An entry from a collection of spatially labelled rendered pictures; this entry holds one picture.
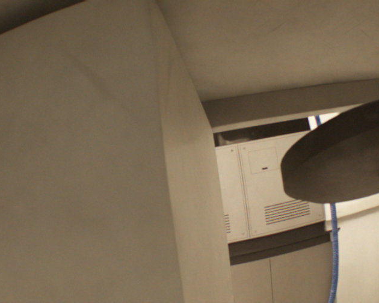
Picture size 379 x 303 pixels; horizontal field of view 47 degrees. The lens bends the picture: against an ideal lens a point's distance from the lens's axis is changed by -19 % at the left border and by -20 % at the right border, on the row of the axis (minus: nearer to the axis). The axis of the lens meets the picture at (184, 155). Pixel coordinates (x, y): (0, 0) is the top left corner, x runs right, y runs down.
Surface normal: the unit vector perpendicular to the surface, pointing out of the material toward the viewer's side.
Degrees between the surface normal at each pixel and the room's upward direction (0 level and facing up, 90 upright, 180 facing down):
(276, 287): 90
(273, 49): 180
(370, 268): 90
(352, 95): 90
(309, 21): 180
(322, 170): 153
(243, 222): 90
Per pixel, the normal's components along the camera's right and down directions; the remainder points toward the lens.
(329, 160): -0.26, 0.80
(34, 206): -0.18, -0.31
